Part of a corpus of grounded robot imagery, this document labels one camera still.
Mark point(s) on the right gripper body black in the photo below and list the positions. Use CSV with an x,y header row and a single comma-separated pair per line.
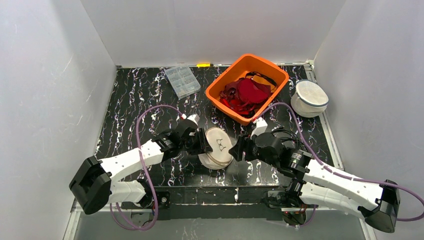
x,y
245,149

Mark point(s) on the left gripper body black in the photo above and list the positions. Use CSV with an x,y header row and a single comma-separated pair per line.
x,y
200,142

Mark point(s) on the crimson red bra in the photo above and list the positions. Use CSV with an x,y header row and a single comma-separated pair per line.
x,y
250,91

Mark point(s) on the dark maroon bra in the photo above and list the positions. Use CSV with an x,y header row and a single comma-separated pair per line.
x,y
230,90

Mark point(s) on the grey-trim mesh laundry bag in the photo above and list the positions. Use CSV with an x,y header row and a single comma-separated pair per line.
x,y
309,99

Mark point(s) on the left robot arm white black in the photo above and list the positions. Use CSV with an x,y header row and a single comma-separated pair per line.
x,y
98,182

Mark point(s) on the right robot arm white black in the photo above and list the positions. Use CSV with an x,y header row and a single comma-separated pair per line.
x,y
312,183

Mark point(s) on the clear plastic compartment box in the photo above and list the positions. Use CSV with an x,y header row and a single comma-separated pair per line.
x,y
182,80

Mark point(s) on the yellow marker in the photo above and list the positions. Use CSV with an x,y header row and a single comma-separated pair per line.
x,y
204,65

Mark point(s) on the orange plastic bin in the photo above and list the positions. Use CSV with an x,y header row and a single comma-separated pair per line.
x,y
254,67

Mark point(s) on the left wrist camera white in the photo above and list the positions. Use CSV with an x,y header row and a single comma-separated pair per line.
x,y
195,118

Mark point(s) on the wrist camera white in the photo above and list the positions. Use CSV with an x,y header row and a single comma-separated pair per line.
x,y
260,126
195,118

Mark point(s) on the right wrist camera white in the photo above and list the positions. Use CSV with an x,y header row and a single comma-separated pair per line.
x,y
260,126

